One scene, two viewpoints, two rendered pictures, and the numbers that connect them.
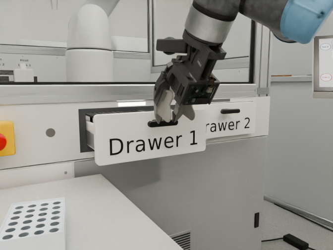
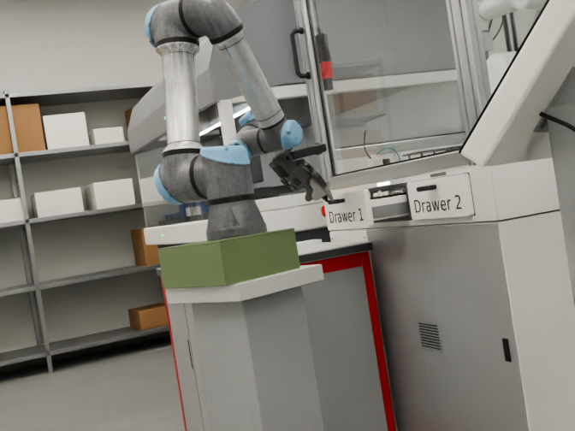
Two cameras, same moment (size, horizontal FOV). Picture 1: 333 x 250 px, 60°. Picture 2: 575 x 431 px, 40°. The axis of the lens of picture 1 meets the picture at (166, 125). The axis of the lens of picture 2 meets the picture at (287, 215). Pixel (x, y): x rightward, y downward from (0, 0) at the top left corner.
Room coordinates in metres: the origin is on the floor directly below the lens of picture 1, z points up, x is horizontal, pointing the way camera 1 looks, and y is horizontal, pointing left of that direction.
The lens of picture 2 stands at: (0.84, -2.39, 0.92)
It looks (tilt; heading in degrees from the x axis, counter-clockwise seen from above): 1 degrees down; 98
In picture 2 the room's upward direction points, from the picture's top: 9 degrees counter-clockwise
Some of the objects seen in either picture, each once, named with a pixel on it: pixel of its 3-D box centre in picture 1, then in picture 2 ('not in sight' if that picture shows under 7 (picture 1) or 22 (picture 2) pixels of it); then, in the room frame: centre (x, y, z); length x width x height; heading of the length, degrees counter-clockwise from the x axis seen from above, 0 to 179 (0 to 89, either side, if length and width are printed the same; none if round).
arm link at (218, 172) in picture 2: not in sight; (224, 170); (0.42, -0.46, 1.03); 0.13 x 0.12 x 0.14; 153
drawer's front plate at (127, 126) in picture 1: (155, 134); (346, 209); (0.68, 0.03, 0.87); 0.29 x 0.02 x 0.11; 120
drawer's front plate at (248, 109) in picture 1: (222, 119); (438, 197); (0.94, -0.18, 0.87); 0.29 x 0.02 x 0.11; 120
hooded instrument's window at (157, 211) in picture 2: not in sight; (278, 164); (0.24, 1.75, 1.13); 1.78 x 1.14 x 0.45; 120
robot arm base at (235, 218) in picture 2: not in sight; (234, 216); (0.43, -0.47, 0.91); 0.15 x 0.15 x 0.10
